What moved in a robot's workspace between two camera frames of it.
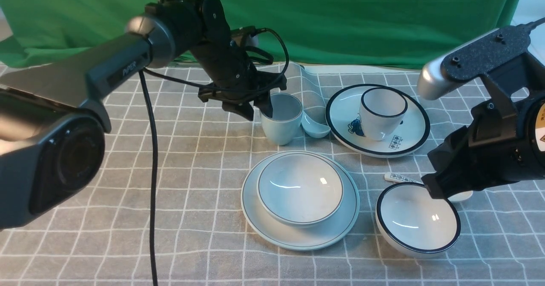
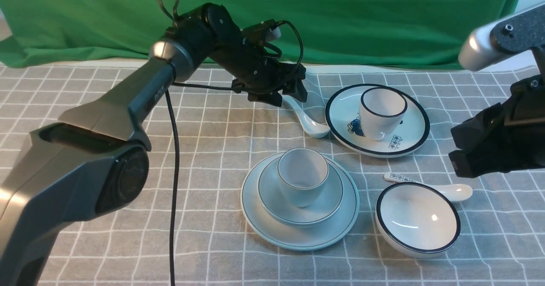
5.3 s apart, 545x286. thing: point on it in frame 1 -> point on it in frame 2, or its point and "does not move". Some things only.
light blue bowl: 299,190 does not move
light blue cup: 287,111 -> 302,173
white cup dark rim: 384,110 does not move
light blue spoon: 312,128 does not move
